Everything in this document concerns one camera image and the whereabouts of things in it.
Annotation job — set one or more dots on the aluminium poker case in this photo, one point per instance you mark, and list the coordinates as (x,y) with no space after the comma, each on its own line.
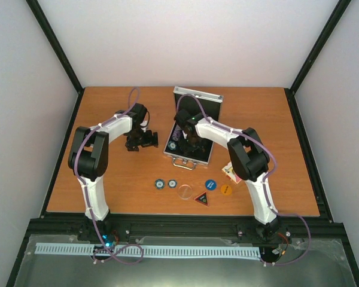
(198,104)

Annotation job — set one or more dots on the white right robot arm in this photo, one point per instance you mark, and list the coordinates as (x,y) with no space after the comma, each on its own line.
(249,159)

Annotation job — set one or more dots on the clear round disc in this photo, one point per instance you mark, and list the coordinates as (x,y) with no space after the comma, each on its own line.
(185,192)

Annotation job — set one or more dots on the blue round token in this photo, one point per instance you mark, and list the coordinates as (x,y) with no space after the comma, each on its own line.
(210,184)

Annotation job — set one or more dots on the black aluminium frame rail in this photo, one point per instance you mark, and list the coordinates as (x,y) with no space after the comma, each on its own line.
(240,228)

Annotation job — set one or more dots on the black red triangle token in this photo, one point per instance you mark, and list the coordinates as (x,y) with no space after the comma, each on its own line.
(202,199)

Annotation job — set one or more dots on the orange round token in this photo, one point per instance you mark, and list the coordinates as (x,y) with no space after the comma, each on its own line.
(226,190)

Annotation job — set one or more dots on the pink playing card deck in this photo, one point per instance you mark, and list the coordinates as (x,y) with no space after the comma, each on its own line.
(230,173)

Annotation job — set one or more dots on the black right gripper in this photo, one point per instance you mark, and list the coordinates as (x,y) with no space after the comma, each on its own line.
(201,146)

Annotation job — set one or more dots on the white cable duct strip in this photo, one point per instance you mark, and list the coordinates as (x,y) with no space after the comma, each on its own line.
(151,251)

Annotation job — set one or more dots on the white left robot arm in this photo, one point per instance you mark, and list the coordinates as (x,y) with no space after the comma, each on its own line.
(88,157)

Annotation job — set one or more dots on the blue white poker chip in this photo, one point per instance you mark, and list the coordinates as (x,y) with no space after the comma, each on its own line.
(172,183)
(159,184)

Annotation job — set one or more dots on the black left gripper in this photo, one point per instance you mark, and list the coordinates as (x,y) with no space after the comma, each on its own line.
(148,143)

